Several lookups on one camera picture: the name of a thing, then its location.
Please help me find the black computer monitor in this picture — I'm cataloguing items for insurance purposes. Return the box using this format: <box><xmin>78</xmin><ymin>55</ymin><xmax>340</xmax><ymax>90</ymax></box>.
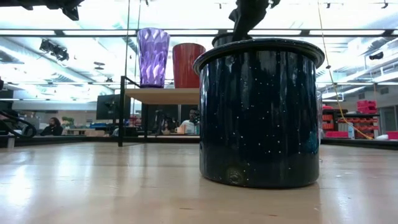
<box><xmin>95</xmin><ymin>93</ymin><xmax>135</xmax><ymax>121</ymax></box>

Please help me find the purple faceted plastic tumbler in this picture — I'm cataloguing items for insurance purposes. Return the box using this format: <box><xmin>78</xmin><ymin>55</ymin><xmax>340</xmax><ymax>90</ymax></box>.
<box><xmin>136</xmin><ymin>27</ymin><xmax>171</xmax><ymax>89</ymax></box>

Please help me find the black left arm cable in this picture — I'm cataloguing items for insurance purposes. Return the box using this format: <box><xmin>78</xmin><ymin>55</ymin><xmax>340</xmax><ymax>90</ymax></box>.
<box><xmin>0</xmin><ymin>110</ymin><xmax>37</xmax><ymax>139</ymax></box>

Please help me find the black aluminium table frame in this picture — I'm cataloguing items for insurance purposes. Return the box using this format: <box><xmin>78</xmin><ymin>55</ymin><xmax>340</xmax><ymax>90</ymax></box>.
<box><xmin>0</xmin><ymin>134</ymin><xmax>398</xmax><ymax>152</ymax></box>

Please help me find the red bin storage rack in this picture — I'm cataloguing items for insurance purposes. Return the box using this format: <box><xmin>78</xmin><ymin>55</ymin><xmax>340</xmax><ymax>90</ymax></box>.
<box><xmin>337</xmin><ymin>99</ymin><xmax>381</xmax><ymax>133</ymax></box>

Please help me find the orange mug with white inside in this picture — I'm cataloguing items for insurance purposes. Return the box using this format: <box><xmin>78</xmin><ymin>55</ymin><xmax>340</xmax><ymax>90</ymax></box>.
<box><xmin>172</xmin><ymin>42</ymin><xmax>206</xmax><ymax>89</ymax></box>

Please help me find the red plastic bin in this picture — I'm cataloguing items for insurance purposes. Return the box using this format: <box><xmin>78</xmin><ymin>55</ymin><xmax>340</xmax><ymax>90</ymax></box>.
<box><xmin>324</xmin><ymin>130</ymin><xmax>349</xmax><ymax>139</ymax></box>

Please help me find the person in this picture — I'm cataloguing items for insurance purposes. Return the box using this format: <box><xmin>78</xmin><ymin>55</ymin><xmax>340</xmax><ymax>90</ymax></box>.
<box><xmin>39</xmin><ymin>116</ymin><xmax>65</xmax><ymax>137</ymax></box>
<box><xmin>178</xmin><ymin>108</ymin><xmax>200</xmax><ymax>136</ymax></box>

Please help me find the dark blue speckled enamel mug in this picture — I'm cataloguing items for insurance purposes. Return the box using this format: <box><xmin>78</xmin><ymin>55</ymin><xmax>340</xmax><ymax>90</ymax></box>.
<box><xmin>192</xmin><ymin>37</ymin><xmax>326</xmax><ymax>190</ymax></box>

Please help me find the black ceiling spotlight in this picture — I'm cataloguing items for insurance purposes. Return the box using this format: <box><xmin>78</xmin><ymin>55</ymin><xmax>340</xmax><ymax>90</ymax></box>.
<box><xmin>39</xmin><ymin>39</ymin><xmax>70</xmax><ymax>62</ymax></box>

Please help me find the wooden shelf with black legs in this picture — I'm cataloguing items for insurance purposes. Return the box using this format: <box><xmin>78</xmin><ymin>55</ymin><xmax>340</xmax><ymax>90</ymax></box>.
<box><xmin>117</xmin><ymin>75</ymin><xmax>201</xmax><ymax>147</ymax></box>

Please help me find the yellow cable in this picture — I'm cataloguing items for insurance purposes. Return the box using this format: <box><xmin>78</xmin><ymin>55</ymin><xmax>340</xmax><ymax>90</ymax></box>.
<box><xmin>317</xmin><ymin>0</ymin><xmax>374</xmax><ymax>141</ymax></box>

